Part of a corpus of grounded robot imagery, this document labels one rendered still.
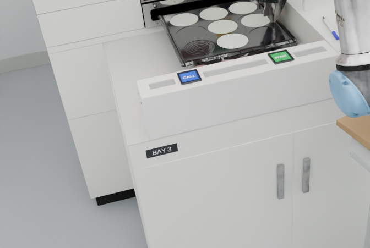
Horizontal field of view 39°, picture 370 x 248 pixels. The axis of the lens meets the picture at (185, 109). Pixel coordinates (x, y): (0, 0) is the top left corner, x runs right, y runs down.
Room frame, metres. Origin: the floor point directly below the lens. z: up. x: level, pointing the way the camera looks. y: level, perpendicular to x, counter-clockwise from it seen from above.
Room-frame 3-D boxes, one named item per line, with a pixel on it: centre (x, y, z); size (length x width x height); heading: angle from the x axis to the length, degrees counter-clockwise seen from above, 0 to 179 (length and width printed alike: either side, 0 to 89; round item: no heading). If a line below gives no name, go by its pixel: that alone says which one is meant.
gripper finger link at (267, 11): (1.57, -0.31, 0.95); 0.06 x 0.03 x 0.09; 153
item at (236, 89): (1.22, -0.15, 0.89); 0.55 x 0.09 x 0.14; 99
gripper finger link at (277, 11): (1.55, -0.33, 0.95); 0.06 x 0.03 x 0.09; 153
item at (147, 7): (1.79, -0.11, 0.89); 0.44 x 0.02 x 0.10; 99
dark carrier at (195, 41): (1.59, -0.16, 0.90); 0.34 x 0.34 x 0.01; 9
